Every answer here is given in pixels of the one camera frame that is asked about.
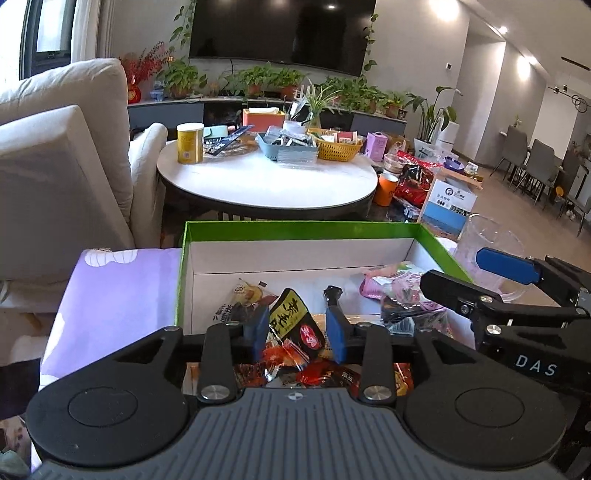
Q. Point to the spider plant in vase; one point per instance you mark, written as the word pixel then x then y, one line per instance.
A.
pixel 318 104

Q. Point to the orange cup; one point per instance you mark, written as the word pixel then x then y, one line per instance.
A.
pixel 385 190

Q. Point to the dark television console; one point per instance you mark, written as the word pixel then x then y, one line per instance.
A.
pixel 221 110

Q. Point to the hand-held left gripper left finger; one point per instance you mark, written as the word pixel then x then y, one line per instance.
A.
pixel 257 333

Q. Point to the orange box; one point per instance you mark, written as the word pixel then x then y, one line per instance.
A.
pixel 261 119

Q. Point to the black television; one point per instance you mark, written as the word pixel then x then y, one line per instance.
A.
pixel 281 32

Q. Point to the red black snack bag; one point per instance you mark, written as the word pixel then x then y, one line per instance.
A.
pixel 415 182

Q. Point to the blue plastic basket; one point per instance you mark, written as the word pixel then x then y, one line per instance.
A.
pixel 286 146

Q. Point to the clear plastic container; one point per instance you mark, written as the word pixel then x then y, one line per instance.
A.
pixel 489 235

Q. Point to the purple floral tablecloth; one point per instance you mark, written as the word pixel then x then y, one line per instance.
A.
pixel 115 300

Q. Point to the dark cloth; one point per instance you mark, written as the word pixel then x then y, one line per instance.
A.
pixel 18 390

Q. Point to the beige sofa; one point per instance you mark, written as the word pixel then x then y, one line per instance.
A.
pixel 60 175

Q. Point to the red flower decoration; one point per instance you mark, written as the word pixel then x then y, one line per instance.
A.
pixel 141 69

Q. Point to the potted green plant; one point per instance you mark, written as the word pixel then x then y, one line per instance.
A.
pixel 180 78

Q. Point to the row of potted plants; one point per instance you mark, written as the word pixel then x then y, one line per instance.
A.
pixel 360 94

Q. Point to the large potted plant white pot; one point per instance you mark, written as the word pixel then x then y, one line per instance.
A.
pixel 434 117

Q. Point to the black green snack packet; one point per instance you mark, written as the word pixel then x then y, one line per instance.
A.
pixel 293 323

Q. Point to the dining chair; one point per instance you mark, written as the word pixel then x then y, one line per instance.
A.
pixel 538 166
pixel 510 152
pixel 577 194

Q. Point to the yellow canister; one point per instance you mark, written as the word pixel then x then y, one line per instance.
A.
pixel 190 144

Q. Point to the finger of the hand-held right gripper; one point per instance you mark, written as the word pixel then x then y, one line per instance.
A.
pixel 455 293
pixel 505 265

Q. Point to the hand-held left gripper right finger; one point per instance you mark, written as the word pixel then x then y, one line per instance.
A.
pixel 336 339

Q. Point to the teal cloth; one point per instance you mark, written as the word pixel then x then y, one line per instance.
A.
pixel 11 464

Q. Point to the round white table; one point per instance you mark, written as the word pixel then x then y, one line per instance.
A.
pixel 277 182

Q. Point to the pink carton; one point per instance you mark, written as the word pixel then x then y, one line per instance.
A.
pixel 376 146

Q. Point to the green cardboard box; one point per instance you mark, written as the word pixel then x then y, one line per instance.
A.
pixel 295 251

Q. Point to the clear pastry snack packet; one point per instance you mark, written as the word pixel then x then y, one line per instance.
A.
pixel 247 295

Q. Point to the orange red snack packet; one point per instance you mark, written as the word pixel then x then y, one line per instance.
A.
pixel 277 357

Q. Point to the yellow wicker basket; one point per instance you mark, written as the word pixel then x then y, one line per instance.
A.
pixel 337 148

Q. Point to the pile of snack packets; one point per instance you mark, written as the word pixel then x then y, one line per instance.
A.
pixel 228 142

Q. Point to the white blue carton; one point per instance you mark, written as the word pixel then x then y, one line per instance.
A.
pixel 450 205

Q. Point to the window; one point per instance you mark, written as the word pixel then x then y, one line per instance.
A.
pixel 48 27

